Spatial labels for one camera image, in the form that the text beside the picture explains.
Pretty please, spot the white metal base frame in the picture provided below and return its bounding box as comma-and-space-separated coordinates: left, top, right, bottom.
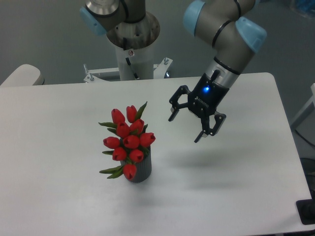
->
83, 57, 173, 83

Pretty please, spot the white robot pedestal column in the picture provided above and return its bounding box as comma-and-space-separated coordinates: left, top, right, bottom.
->
105, 11, 161, 81

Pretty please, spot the black cable on pedestal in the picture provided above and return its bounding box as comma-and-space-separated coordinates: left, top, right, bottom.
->
122, 37, 141, 80

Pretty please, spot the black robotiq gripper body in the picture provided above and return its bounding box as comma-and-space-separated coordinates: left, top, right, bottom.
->
188, 72, 229, 118

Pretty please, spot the red tulip bouquet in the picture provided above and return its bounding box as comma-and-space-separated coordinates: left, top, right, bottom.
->
99, 103, 156, 179

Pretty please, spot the clear bin with blue items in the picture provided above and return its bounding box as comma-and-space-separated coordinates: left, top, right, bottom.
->
290, 0, 315, 18

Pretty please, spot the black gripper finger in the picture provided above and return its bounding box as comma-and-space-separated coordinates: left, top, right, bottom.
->
194, 112, 226, 143
168, 85, 190, 121

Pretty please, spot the white furniture frame right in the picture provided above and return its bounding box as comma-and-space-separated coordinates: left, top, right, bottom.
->
290, 84, 315, 130

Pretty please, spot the dark grey ribbed vase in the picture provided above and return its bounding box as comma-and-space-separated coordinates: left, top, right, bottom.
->
120, 146, 152, 183

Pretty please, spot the black box at table edge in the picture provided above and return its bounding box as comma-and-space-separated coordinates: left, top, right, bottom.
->
296, 199, 315, 225

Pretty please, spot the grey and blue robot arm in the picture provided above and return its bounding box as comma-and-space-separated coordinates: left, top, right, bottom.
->
80, 0, 267, 138

